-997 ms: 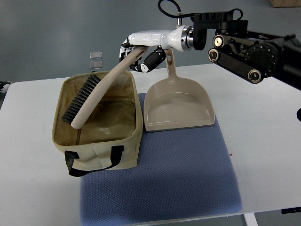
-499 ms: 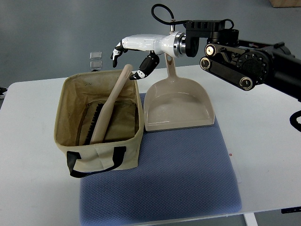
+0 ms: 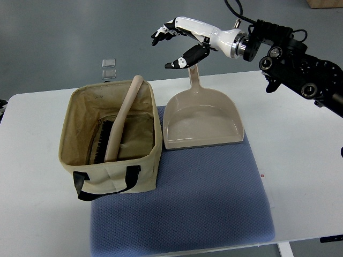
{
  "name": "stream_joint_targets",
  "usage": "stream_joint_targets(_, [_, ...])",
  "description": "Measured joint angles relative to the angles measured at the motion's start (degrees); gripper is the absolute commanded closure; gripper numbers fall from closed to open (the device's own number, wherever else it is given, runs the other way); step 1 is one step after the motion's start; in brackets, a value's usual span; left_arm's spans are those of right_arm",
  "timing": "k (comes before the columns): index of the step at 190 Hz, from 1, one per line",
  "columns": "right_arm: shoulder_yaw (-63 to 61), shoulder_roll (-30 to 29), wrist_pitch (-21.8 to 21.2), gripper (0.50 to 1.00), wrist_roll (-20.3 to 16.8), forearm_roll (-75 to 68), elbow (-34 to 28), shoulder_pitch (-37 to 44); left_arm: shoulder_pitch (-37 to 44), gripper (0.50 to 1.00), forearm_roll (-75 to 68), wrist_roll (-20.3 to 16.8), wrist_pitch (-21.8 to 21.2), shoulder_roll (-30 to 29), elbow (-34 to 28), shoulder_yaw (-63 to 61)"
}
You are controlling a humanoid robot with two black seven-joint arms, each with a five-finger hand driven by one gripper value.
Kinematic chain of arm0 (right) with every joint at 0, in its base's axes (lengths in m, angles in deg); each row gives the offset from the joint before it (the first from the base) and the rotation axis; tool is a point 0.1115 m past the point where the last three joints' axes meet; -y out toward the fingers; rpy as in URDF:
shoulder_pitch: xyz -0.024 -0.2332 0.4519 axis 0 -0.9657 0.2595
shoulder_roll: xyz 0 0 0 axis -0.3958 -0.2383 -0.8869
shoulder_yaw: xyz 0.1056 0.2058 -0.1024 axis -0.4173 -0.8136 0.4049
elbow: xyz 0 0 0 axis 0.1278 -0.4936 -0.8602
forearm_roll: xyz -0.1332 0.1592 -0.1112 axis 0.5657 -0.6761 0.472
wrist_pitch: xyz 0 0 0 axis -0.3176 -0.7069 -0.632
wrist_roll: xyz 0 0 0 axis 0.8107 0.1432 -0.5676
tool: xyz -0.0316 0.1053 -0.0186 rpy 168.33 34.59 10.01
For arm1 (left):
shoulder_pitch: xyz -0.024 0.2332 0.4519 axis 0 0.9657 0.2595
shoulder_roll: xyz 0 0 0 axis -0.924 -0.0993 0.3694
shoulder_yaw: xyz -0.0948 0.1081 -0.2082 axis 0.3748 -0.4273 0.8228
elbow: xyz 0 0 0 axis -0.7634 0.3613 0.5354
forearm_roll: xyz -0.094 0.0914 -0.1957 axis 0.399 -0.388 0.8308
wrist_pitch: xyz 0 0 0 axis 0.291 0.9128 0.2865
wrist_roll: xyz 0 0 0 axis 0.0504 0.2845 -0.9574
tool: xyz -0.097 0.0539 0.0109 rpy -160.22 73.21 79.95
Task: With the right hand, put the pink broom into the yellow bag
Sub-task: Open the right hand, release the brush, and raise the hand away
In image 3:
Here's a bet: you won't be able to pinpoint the white paper with red mark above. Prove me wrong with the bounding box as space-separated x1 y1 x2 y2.
260 173 275 208

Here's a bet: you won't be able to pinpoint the beige plastic dustpan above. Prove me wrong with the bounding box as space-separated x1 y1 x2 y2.
162 65 244 150

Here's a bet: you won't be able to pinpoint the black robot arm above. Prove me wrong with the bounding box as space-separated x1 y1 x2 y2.
226 3 342 116

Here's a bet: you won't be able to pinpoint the yellow fabric bag black handle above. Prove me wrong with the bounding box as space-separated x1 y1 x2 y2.
58 80 162 201

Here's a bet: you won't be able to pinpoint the beige hand broom black bristles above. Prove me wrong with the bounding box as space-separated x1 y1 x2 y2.
94 75 144 164

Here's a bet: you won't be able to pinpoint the white table leg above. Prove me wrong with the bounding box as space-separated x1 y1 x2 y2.
277 242 294 257

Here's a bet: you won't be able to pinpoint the black table control panel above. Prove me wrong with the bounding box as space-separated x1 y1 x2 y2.
319 235 343 243

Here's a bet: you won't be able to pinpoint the cardboard box corner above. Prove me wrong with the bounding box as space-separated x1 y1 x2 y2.
306 0 343 9

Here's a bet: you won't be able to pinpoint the upper floor marker plate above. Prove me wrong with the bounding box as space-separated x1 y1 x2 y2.
102 58 116 69

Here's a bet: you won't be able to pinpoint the blue textured mat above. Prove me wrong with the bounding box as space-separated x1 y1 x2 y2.
90 105 277 255

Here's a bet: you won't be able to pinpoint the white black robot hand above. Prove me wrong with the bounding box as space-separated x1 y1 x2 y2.
151 17 247 69

